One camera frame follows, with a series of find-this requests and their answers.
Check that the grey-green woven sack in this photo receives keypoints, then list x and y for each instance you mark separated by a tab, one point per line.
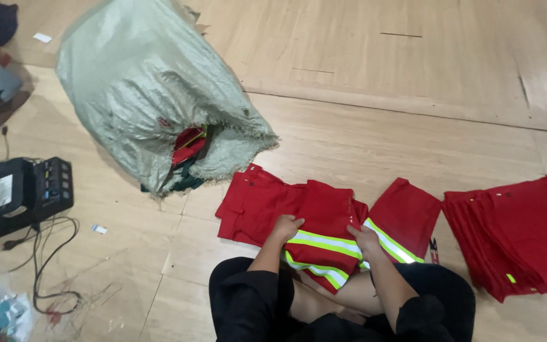
150	80

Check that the person's black clothing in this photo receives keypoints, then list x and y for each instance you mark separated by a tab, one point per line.
340	308

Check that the red trousers with reflective stripes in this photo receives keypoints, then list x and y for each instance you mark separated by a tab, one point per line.
328	219

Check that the small white paper tag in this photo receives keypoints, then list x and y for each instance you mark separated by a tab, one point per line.
99	229

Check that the person's left hand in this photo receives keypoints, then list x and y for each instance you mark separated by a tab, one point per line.
285	228

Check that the white paper label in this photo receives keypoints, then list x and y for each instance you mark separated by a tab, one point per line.
42	37

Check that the person's right hand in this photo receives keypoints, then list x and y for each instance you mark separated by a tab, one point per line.
365	239

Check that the red garment in sack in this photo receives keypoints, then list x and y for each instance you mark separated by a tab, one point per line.
189	142

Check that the dark green garment in sack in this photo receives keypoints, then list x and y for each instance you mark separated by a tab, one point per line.
185	178

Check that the stack of red folded garments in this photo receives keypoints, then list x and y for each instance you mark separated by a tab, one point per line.
515	234

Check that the black printer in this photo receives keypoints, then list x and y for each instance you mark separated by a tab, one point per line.
17	197

